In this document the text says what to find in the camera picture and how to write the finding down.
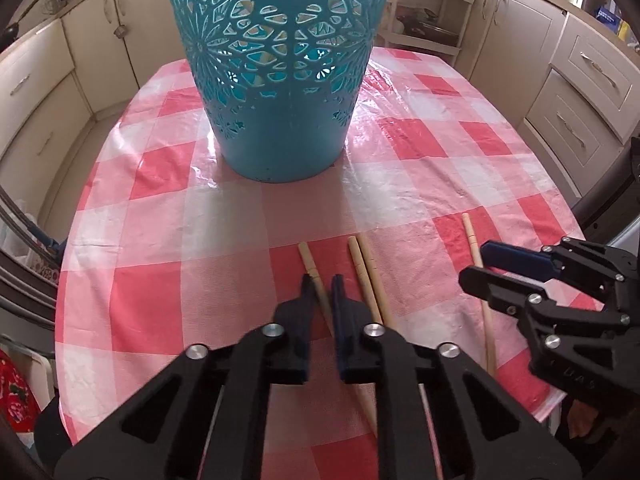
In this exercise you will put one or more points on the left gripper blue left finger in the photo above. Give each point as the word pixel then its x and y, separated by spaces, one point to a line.
pixel 291 354

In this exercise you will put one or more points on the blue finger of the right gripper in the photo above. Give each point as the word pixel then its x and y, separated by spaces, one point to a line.
pixel 499 291
pixel 519 260

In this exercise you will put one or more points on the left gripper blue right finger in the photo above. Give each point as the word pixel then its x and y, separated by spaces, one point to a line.
pixel 353 357

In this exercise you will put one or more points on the red white checkered tablecloth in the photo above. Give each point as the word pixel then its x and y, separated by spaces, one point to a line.
pixel 169 247

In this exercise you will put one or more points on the white rolling storage cart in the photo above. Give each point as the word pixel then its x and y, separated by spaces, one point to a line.
pixel 435 27

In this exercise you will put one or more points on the blue perforated plastic basket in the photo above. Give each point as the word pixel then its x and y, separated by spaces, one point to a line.
pixel 279 79

